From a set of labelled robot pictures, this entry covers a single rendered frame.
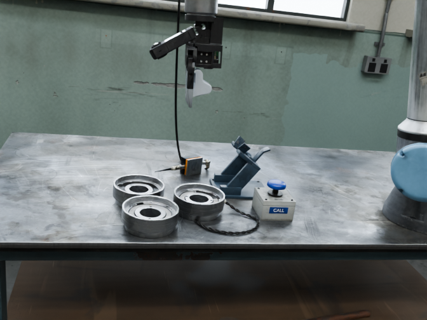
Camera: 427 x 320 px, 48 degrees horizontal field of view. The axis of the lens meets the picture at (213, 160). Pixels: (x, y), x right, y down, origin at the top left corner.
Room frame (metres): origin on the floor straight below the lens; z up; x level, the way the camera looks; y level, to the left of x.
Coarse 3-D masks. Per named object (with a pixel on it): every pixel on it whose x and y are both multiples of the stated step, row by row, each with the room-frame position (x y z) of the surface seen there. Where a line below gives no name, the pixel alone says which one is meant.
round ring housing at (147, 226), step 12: (132, 204) 0.83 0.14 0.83; (156, 204) 0.85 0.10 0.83; (168, 204) 0.85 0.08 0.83; (132, 216) 0.76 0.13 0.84; (144, 216) 0.82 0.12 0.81; (156, 216) 0.82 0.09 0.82; (132, 228) 0.76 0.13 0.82; (144, 228) 0.75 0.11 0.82; (156, 228) 0.76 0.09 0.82; (168, 228) 0.77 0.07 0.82
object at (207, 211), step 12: (180, 192) 0.91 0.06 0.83; (216, 192) 0.93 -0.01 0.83; (180, 204) 0.86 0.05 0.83; (192, 204) 0.85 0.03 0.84; (204, 204) 0.85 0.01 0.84; (216, 204) 0.86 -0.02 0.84; (180, 216) 0.86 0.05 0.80; (192, 216) 0.85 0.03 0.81; (204, 216) 0.85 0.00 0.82; (216, 216) 0.87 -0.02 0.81
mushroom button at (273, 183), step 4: (268, 180) 0.94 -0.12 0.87; (272, 180) 0.93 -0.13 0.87; (276, 180) 0.93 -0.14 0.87; (280, 180) 0.94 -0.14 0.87; (268, 184) 0.92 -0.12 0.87; (272, 184) 0.92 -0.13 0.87; (276, 184) 0.92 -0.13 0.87; (280, 184) 0.92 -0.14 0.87; (284, 184) 0.92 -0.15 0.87; (272, 188) 0.91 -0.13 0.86; (276, 188) 0.91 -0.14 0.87; (280, 188) 0.91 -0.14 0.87; (284, 188) 0.92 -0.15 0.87; (276, 192) 0.93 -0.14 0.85
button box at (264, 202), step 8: (256, 192) 0.94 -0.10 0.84; (264, 192) 0.93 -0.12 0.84; (272, 192) 0.93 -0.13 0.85; (280, 192) 0.93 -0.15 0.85; (288, 192) 0.95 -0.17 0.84; (256, 200) 0.93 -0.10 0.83; (264, 200) 0.89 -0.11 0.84; (272, 200) 0.90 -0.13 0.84; (280, 200) 0.90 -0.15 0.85; (288, 200) 0.91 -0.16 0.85; (256, 208) 0.93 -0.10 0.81; (264, 208) 0.89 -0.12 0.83; (272, 208) 0.89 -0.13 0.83; (280, 208) 0.90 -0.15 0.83; (288, 208) 0.90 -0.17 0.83; (264, 216) 0.89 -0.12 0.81; (272, 216) 0.89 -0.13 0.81; (280, 216) 0.90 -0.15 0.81; (288, 216) 0.90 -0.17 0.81
